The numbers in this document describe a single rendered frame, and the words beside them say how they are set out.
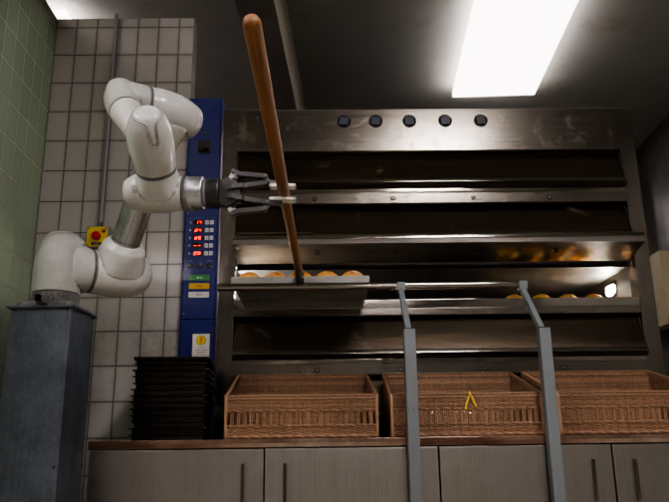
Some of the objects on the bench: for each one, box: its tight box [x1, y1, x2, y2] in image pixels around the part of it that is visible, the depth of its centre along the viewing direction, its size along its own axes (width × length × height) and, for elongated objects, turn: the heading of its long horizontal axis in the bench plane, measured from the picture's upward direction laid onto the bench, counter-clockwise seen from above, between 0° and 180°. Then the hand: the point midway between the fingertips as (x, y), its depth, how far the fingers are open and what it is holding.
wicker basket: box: [224, 373, 379, 439], centre depth 281 cm, size 49×56×28 cm
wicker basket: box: [381, 372, 546, 437], centre depth 282 cm, size 49×56×28 cm
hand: (283, 193), depth 190 cm, fingers closed on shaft, 3 cm apart
